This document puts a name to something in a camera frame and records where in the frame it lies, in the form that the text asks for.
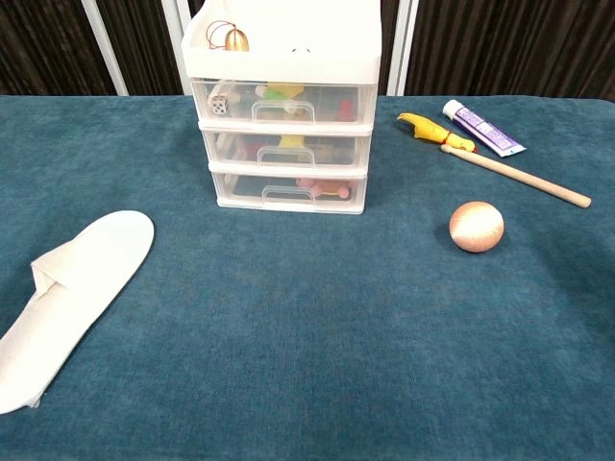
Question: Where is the white plastic drawer organizer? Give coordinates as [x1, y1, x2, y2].
[180, 0, 383, 216]

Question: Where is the teal tablecloth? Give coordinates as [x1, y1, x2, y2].
[0, 93, 615, 461]

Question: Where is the clear drawer with yellow toy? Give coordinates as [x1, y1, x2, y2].
[201, 129, 372, 169]

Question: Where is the yellow toy claw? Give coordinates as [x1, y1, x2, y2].
[397, 112, 478, 154]

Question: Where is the gold bell with red string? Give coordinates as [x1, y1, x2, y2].
[206, 19, 251, 53]

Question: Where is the clear drawer with die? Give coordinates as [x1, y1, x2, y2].
[190, 79, 378, 127]

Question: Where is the white frame post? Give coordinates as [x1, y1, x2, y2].
[386, 0, 420, 96]
[160, 0, 193, 95]
[80, 0, 130, 96]

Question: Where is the wooden stick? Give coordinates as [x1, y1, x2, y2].
[440, 143, 593, 208]

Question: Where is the white cloth slipper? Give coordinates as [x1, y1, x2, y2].
[0, 209, 156, 415]

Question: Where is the clear drawer with pink toy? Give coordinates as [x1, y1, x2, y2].
[209, 170, 367, 208]

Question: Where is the white and purple tube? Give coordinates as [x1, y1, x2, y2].
[442, 99, 528, 158]

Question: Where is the orange wooden ball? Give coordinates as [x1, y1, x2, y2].
[449, 201, 505, 253]

